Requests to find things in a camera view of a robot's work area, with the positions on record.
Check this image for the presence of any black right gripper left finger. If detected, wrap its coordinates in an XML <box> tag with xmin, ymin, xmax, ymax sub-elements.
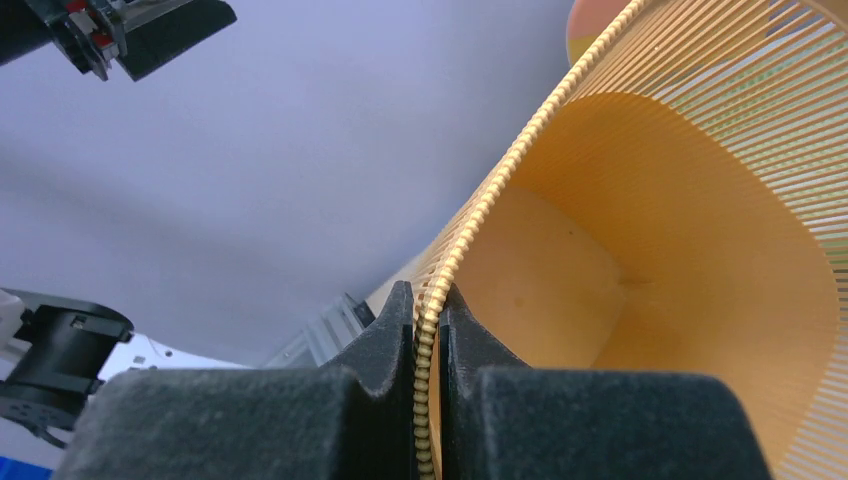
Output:
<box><xmin>55</xmin><ymin>282</ymin><xmax>417</xmax><ymax>479</ymax></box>

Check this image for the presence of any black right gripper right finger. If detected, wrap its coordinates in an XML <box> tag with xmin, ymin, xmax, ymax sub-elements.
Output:
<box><xmin>438</xmin><ymin>287</ymin><xmax>771</xmax><ymax>479</ymax></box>

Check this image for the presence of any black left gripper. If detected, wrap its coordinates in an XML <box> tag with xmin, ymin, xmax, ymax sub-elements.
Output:
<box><xmin>1</xmin><ymin>0</ymin><xmax>237</xmax><ymax>81</ymax></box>

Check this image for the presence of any yellow slatted waste basket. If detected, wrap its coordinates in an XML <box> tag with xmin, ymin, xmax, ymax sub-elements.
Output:
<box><xmin>411</xmin><ymin>0</ymin><xmax>847</xmax><ymax>479</ymax></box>

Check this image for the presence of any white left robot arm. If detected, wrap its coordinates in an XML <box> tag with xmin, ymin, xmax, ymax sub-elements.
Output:
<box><xmin>1</xmin><ymin>0</ymin><xmax>237</xmax><ymax>449</ymax></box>

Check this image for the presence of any aluminium frame rail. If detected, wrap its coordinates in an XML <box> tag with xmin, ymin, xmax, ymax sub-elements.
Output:
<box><xmin>263</xmin><ymin>294</ymin><xmax>376</xmax><ymax>368</ymax></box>

